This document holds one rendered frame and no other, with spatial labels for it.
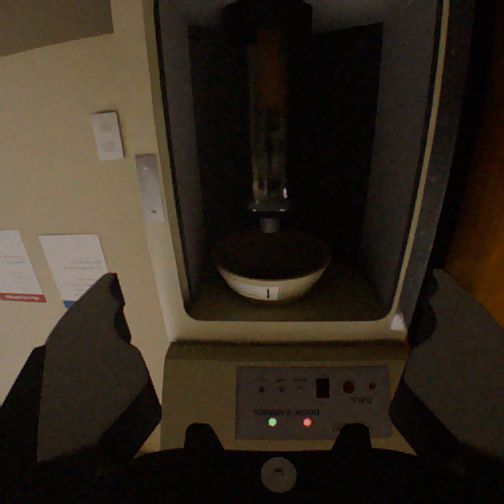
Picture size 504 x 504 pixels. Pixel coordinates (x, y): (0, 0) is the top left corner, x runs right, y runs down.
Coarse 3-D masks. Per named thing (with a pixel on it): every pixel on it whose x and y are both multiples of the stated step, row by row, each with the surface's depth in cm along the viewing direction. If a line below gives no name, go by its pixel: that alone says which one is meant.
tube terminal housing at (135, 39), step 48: (144, 0) 23; (144, 48) 23; (144, 96) 25; (144, 144) 27; (336, 288) 42; (192, 336) 37; (240, 336) 37; (288, 336) 37; (336, 336) 36; (384, 336) 36
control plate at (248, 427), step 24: (240, 384) 34; (264, 384) 34; (288, 384) 34; (312, 384) 34; (336, 384) 34; (360, 384) 34; (384, 384) 33; (240, 408) 33; (264, 408) 33; (288, 408) 33; (312, 408) 33; (336, 408) 33; (360, 408) 33; (384, 408) 33; (240, 432) 33; (264, 432) 32; (288, 432) 32; (312, 432) 32; (336, 432) 32; (384, 432) 32
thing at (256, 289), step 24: (240, 240) 48; (264, 240) 50; (288, 240) 49; (312, 240) 46; (216, 264) 38; (240, 264) 48; (288, 264) 49; (312, 264) 45; (240, 288) 38; (264, 288) 36; (288, 288) 36
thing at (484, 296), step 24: (480, 120) 20; (480, 144) 21; (480, 168) 21; (480, 192) 21; (480, 216) 22; (456, 240) 25; (480, 240) 22; (456, 264) 25; (480, 264) 22; (480, 288) 22
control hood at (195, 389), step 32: (192, 352) 37; (224, 352) 36; (256, 352) 36; (288, 352) 36; (320, 352) 36; (352, 352) 36; (384, 352) 35; (192, 384) 35; (224, 384) 35; (192, 416) 33; (224, 416) 33; (160, 448) 32; (224, 448) 32; (256, 448) 32; (288, 448) 32; (320, 448) 32; (384, 448) 31
